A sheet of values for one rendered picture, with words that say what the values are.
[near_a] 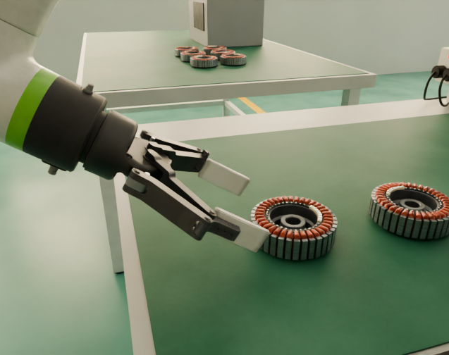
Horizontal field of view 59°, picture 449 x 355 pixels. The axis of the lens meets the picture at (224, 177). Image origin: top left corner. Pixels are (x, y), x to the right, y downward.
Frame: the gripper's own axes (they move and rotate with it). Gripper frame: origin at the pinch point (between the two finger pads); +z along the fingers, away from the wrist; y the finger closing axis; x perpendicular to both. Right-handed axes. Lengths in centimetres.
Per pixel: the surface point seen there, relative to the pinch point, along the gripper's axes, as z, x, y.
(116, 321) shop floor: 11, -86, -63
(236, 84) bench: 12, 1, -93
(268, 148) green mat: 11.0, 0.8, -32.4
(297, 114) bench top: 22, 7, -56
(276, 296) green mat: 4.2, -3.4, 11.0
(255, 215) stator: 1.9, -0.5, -0.3
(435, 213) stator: 22.1, 11.4, 1.9
